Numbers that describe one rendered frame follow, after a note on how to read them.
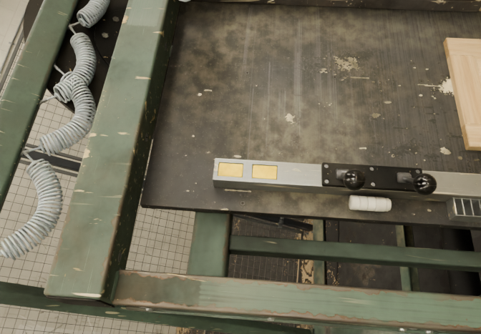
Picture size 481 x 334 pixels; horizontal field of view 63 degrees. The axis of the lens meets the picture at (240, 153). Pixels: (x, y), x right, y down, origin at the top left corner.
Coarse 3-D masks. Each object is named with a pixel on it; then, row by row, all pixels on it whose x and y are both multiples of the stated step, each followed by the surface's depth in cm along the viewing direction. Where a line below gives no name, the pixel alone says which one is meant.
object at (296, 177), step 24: (216, 168) 82; (288, 168) 81; (312, 168) 81; (312, 192) 82; (336, 192) 81; (360, 192) 81; (384, 192) 80; (408, 192) 79; (456, 192) 78; (480, 192) 78
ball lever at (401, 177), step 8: (400, 176) 78; (408, 176) 78; (416, 176) 69; (424, 176) 67; (432, 176) 68; (416, 184) 68; (424, 184) 67; (432, 184) 66; (424, 192) 67; (432, 192) 68
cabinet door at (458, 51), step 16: (448, 48) 98; (464, 48) 98; (480, 48) 98; (448, 64) 97; (464, 64) 95; (480, 64) 96; (464, 80) 93; (480, 80) 93; (464, 96) 91; (480, 96) 91; (464, 112) 89; (480, 112) 89; (464, 128) 88; (480, 128) 87; (480, 144) 85
